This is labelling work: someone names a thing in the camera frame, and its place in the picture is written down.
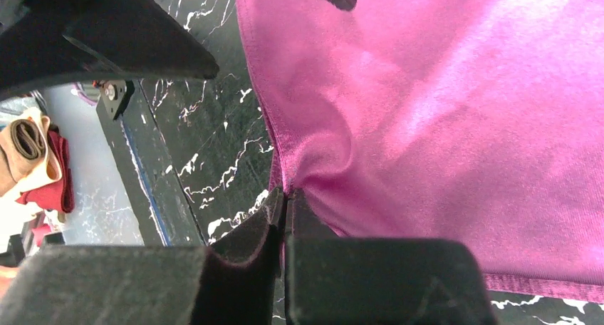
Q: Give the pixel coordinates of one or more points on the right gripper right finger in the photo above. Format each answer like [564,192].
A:
[344,280]

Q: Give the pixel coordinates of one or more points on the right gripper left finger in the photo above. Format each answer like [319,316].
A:
[229,282]

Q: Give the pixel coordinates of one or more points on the purple cloth napkin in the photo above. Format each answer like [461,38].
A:
[479,121]

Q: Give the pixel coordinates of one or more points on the folded beige red cloths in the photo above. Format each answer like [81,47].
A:
[35,172]

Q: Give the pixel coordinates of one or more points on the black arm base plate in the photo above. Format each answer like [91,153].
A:
[158,201]

